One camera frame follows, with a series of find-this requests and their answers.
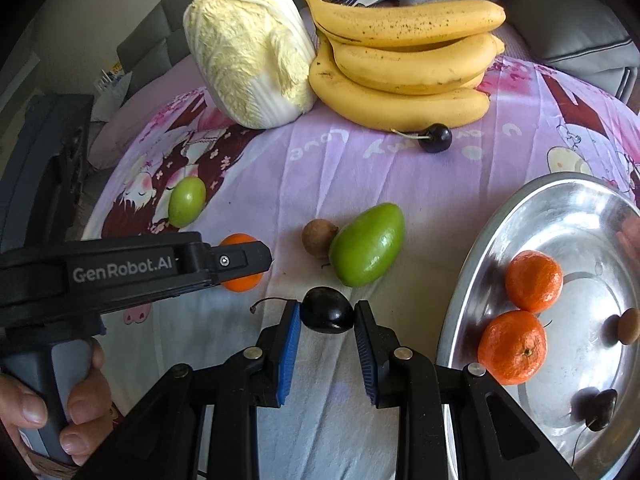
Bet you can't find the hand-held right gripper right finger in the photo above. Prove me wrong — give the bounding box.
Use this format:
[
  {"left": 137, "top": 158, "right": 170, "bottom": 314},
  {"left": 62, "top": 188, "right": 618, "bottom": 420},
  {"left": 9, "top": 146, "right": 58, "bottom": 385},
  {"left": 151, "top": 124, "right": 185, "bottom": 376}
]
[{"left": 353, "top": 301, "right": 581, "bottom": 480}]

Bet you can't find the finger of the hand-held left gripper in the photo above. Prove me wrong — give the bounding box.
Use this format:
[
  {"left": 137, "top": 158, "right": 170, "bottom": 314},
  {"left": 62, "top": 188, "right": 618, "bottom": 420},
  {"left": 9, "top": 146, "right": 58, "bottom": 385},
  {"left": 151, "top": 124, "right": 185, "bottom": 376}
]
[{"left": 206, "top": 240, "right": 274, "bottom": 286}]

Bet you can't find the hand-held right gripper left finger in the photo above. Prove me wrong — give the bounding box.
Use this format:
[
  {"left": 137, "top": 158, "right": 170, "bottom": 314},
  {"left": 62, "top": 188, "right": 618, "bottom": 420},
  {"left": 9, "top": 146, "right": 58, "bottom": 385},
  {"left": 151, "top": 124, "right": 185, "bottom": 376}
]
[{"left": 75, "top": 301, "right": 302, "bottom": 480}]

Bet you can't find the orange mandarin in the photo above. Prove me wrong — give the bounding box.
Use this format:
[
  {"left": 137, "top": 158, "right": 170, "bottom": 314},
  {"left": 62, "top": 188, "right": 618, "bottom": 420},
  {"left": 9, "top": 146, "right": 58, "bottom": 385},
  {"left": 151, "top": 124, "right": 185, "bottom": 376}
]
[
  {"left": 218, "top": 232, "right": 265, "bottom": 292},
  {"left": 477, "top": 310, "right": 548, "bottom": 386},
  {"left": 505, "top": 250, "right": 564, "bottom": 313}
]

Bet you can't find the dark cherry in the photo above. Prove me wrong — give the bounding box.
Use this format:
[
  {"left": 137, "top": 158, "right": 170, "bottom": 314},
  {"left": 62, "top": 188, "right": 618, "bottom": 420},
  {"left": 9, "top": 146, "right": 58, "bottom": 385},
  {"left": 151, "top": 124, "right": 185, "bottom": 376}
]
[
  {"left": 250, "top": 286, "right": 356, "bottom": 335},
  {"left": 391, "top": 123, "right": 453, "bottom": 153},
  {"left": 572, "top": 388, "right": 618, "bottom": 466}
]

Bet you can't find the small round green fruit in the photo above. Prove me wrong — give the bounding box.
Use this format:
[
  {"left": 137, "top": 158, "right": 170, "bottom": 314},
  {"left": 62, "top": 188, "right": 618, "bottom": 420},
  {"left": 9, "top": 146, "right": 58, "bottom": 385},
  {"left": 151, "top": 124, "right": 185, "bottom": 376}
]
[{"left": 168, "top": 176, "right": 207, "bottom": 228}]

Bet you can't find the small brown round fruit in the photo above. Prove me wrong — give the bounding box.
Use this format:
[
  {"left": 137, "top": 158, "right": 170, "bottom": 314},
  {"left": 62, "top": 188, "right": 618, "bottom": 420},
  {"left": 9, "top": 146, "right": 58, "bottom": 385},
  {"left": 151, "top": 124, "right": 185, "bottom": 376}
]
[
  {"left": 301, "top": 219, "right": 341, "bottom": 266},
  {"left": 615, "top": 308, "right": 640, "bottom": 346}
]

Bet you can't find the large oval green fruit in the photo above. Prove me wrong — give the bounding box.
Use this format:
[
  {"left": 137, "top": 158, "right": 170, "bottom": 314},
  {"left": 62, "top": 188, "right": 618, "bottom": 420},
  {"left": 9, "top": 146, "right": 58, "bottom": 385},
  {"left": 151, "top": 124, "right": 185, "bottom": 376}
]
[{"left": 328, "top": 203, "right": 405, "bottom": 288}]

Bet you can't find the round steel plate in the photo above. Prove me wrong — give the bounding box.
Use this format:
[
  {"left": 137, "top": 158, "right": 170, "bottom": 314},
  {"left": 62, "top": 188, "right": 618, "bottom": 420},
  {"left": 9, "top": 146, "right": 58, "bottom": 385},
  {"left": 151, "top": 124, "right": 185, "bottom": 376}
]
[{"left": 436, "top": 172, "right": 640, "bottom": 480}]

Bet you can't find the person's left hand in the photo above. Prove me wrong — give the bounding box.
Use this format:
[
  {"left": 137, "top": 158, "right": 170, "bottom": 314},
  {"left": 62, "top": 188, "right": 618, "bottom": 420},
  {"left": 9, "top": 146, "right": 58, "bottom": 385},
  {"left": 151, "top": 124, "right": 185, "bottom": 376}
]
[{"left": 0, "top": 337, "right": 113, "bottom": 471}]

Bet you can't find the dark blue cabinet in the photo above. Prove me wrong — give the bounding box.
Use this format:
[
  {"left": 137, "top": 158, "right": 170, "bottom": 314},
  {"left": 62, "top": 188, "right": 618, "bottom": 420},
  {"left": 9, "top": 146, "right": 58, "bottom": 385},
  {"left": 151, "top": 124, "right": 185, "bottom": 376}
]
[{"left": 0, "top": 92, "right": 96, "bottom": 256}]

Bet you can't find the printed pink cartoon blanket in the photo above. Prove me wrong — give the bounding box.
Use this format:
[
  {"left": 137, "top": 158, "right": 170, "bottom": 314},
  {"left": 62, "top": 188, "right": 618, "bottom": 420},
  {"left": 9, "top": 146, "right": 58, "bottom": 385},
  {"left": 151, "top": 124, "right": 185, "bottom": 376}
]
[{"left": 82, "top": 52, "right": 640, "bottom": 480}]

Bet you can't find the pink sofa seat mat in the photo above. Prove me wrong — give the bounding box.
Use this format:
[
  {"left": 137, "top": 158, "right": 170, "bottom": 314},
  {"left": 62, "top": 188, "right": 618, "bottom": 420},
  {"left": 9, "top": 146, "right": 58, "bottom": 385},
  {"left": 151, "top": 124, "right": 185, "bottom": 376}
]
[{"left": 87, "top": 25, "right": 531, "bottom": 171}]

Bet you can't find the pale grey pillow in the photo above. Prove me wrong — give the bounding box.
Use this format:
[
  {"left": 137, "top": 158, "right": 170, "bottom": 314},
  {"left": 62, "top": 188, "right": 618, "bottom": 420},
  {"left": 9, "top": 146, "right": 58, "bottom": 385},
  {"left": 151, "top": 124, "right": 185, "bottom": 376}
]
[{"left": 90, "top": 72, "right": 133, "bottom": 123}]

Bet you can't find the small yellow printed packet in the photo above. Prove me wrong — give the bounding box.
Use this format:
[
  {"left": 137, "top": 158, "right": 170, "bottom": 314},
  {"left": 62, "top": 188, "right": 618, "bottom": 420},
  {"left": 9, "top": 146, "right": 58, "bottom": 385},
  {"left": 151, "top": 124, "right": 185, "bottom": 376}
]
[{"left": 95, "top": 62, "right": 126, "bottom": 93}]

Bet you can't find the napa cabbage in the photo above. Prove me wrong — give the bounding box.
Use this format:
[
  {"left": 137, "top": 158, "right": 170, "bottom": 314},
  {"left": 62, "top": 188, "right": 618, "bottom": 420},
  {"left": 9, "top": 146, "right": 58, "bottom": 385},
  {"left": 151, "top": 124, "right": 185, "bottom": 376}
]
[{"left": 182, "top": 0, "right": 318, "bottom": 128}]

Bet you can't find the grey sofa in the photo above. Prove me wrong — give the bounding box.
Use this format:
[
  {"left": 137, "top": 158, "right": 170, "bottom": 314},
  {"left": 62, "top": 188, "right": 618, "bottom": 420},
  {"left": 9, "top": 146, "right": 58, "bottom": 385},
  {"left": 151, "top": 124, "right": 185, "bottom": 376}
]
[{"left": 117, "top": 0, "right": 281, "bottom": 76}]

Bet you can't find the yellow banana bunch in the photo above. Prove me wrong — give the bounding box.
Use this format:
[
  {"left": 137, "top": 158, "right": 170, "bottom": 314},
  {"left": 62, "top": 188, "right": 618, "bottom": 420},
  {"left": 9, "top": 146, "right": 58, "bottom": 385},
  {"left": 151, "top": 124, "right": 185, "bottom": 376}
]
[{"left": 298, "top": 0, "right": 507, "bottom": 132}]

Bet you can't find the grey leather cushion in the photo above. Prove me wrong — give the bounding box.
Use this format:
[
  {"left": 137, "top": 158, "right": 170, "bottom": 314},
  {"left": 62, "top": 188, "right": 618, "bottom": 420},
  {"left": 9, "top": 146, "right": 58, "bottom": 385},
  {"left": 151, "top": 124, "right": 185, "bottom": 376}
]
[{"left": 505, "top": 0, "right": 640, "bottom": 106}]

